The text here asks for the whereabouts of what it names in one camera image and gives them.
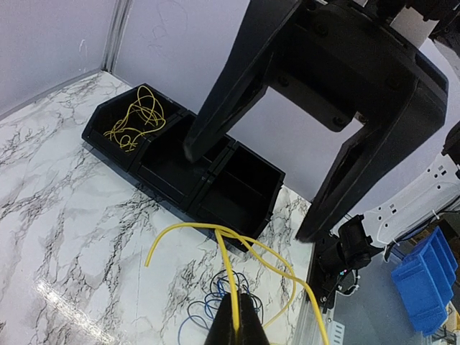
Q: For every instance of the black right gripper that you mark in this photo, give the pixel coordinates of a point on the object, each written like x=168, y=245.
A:
x=338, y=62

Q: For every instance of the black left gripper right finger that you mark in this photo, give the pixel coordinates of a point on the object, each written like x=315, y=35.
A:
x=250, y=331

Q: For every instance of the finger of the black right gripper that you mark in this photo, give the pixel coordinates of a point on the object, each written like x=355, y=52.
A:
x=246, y=75

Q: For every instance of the black bin far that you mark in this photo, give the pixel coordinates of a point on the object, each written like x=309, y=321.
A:
x=119, y=127

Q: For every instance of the right corner aluminium post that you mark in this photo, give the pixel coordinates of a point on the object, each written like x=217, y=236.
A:
x=115, y=34

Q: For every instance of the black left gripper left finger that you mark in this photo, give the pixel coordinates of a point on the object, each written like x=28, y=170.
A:
x=222, y=331

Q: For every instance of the blue plastic crate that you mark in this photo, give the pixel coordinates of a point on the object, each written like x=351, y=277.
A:
x=424, y=280

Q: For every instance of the black bin near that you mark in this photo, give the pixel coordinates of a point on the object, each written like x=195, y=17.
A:
x=240, y=194

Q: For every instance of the black bin middle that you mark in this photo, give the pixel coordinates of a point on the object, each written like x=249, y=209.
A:
x=163, y=167

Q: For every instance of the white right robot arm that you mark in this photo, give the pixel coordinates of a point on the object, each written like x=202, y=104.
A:
x=350, y=245

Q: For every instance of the black bin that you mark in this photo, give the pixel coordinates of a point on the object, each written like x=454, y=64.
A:
x=163, y=167
x=240, y=194
x=119, y=127

